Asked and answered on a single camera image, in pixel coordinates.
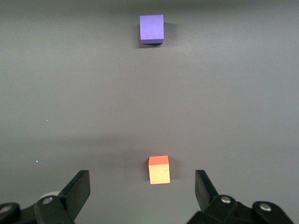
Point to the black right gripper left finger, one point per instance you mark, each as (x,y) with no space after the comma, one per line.
(70,200)

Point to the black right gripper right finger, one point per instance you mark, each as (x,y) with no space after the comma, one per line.
(210,203)

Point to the orange cube block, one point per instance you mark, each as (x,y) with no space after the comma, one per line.
(158,173)

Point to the purple cube block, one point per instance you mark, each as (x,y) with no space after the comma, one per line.
(151,28)

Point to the dark grey table mat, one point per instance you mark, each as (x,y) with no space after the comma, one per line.
(70,93)

